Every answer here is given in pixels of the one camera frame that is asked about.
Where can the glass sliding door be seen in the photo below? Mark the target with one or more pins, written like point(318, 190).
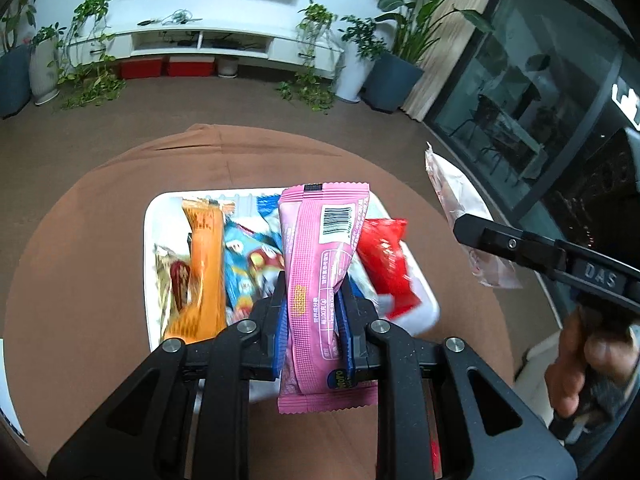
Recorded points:
point(525, 85)

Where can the wooden slat blind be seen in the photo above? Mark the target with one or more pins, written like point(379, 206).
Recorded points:
point(450, 50)

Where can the small grey pot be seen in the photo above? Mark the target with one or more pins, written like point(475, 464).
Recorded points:
point(228, 67)

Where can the blue cartoon snack packet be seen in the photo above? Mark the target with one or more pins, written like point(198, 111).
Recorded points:
point(245, 270)

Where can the large leaf plant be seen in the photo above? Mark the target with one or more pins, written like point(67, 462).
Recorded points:
point(417, 10)

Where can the tall white plant pot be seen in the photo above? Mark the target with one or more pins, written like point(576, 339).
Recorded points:
point(352, 80)

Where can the blue grey square pot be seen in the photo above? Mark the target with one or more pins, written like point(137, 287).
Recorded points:
point(392, 85)

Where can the trailing vine plant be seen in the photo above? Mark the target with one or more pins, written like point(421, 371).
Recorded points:
point(92, 82)
point(315, 20)

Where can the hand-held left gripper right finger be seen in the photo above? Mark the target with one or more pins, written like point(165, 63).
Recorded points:
point(346, 340)

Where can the clear plastic bag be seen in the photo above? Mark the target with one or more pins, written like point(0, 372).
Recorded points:
point(455, 190)

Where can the white ribbed plant pot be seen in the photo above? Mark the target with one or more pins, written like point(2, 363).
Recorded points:
point(44, 75)

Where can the white television console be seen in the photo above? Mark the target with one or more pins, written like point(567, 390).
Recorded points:
point(280, 47)

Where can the dark blue plant pot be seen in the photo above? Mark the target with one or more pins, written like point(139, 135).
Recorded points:
point(14, 85)

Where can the small leafy tree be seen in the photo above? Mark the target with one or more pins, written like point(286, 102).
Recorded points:
point(362, 35)

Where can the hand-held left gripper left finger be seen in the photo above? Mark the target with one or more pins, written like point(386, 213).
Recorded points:
point(280, 340)

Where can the gold and red snack packet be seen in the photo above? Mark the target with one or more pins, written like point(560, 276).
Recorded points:
point(172, 275)

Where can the small green plant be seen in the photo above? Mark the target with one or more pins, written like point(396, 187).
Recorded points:
point(47, 34)

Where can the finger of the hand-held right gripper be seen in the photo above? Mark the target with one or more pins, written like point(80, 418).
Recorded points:
point(510, 244)

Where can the red storage box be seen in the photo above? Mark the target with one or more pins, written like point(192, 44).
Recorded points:
point(141, 68)
point(191, 65)

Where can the pink snack packet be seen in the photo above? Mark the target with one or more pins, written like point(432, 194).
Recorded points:
point(315, 260)

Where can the white plastic tray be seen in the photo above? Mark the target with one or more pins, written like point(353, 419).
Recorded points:
point(148, 260)

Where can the tall leafy plant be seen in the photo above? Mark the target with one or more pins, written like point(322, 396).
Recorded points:
point(17, 15)

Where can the white chair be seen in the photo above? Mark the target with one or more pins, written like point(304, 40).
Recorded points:
point(10, 390)
point(535, 375)

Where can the person's right hand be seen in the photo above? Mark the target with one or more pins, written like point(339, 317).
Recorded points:
point(567, 375)

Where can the orange snack bar packet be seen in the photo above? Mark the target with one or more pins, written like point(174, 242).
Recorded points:
point(205, 260)

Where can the blue and yellow snack packet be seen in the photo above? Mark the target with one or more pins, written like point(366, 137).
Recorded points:
point(267, 207)

